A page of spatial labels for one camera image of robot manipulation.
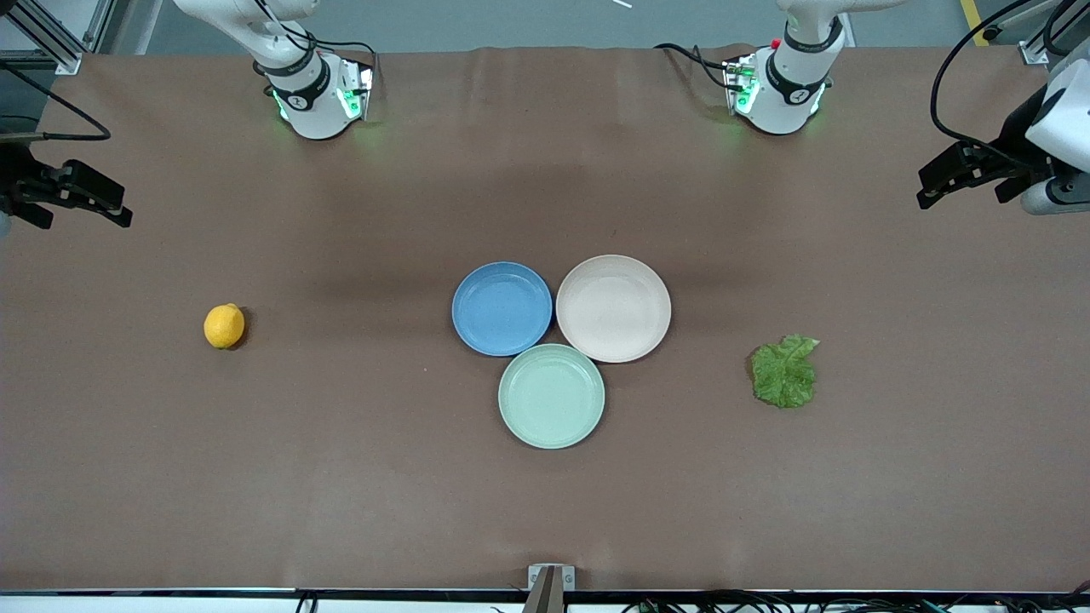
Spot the black arm base cable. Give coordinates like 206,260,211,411
654,42,735,91
319,37,381,62

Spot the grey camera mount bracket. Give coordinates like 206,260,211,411
521,564,577,613

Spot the aluminium frame profile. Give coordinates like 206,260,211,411
1018,0,1090,66
0,0,86,76

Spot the brown table cover sheet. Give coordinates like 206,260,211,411
0,44,1090,593

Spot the mint green round plate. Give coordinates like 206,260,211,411
497,343,606,450

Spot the yellow lemon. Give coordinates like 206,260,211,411
203,303,247,351

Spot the beige round plate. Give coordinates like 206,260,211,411
555,254,673,364

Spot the green lettuce leaf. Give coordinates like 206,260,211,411
749,334,822,410

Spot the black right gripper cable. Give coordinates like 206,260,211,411
0,63,112,142

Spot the black right arm base cable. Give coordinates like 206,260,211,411
319,37,381,62

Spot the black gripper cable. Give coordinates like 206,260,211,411
0,63,112,142
930,0,1057,158

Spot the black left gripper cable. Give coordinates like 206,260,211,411
930,0,1057,158

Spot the black left arm base cable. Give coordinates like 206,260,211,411
654,42,735,91

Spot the blue round plate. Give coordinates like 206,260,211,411
451,261,554,358

